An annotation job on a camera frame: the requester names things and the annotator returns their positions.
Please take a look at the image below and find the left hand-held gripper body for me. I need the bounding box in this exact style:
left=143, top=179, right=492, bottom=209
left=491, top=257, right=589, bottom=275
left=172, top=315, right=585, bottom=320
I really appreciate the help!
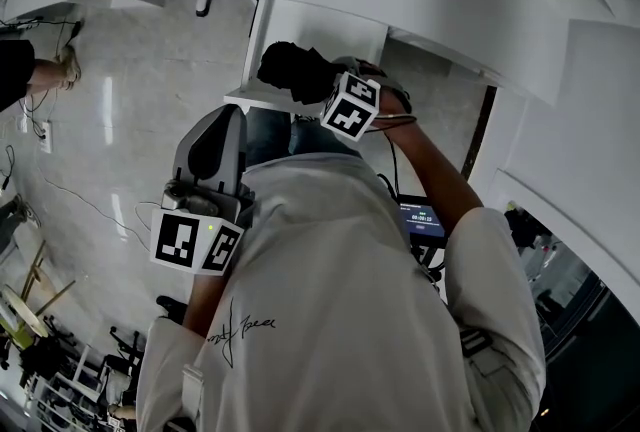
left=149, top=179, right=256, bottom=277

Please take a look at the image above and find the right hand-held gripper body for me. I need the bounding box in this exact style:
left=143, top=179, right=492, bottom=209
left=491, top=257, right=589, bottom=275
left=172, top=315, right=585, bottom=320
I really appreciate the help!
left=319, top=57, right=392, bottom=141

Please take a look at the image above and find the person's left forearm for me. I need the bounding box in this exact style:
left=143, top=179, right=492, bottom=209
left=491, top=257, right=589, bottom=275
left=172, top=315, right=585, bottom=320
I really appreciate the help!
left=182, top=269, right=232, bottom=336

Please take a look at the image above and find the person's right forearm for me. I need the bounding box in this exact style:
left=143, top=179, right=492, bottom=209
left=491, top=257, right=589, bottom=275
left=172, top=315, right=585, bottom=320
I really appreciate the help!
left=374, top=112, right=485, bottom=244

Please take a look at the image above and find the person's right hand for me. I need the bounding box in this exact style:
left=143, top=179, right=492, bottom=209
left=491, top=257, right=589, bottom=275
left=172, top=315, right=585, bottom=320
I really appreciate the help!
left=375, top=84, right=414, bottom=119

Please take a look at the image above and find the wooden stick stand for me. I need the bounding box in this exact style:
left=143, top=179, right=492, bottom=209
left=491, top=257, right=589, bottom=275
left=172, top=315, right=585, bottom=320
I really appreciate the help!
left=0, top=239, right=77, bottom=352

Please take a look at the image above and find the person's white shirt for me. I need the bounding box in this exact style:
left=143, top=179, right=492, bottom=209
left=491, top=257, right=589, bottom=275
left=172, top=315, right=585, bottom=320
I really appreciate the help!
left=134, top=152, right=547, bottom=432

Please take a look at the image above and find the white equipment rack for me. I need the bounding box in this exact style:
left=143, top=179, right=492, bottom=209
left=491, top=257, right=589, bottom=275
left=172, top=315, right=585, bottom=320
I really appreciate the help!
left=22, top=344, right=114, bottom=432

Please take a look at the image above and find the dark cord bracelet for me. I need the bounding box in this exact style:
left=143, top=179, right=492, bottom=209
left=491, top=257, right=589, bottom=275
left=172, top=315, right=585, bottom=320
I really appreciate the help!
left=372, top=113, right=419, bottom=132

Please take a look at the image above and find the small black recorder screen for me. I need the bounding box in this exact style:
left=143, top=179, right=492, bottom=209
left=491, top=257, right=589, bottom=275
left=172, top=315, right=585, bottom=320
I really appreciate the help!
left=397, top=193, right=448, bottom=240

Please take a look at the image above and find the white harness strap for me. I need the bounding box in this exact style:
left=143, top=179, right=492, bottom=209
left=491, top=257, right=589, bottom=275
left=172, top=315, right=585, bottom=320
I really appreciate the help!
left=181, top=363, right=205, bottom=424

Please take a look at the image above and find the black strap buckle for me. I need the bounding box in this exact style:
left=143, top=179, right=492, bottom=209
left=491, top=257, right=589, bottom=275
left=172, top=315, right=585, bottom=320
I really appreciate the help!
left=458, top=328, right=495, bottom=360
left=159, top=417, right=197, bottom=432

